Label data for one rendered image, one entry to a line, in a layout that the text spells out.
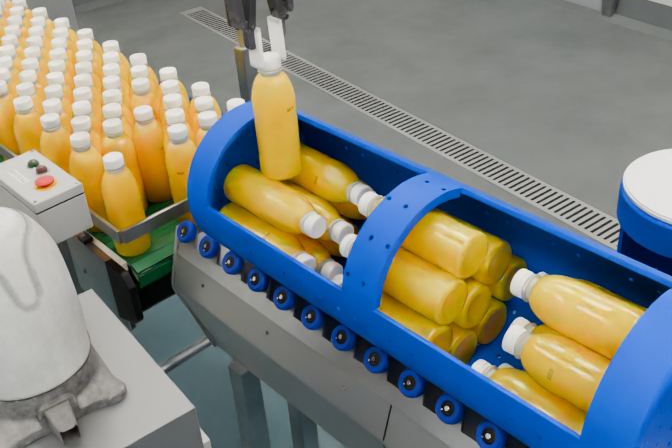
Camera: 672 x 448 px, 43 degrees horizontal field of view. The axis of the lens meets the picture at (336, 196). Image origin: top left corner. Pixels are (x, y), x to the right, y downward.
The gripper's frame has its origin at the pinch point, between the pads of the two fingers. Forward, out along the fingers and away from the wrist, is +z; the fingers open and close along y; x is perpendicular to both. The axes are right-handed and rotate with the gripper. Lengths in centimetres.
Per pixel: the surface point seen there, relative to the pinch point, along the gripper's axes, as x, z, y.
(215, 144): 7.3, 17.7, -8.1
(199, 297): 15, 53, -13
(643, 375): -73, 18, -8
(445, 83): 157, 140, 226
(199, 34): 318, 139, 185
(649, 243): -47, 41, 44
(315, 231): -14.4, 27.3, -5.5
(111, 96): 57, 27, -2
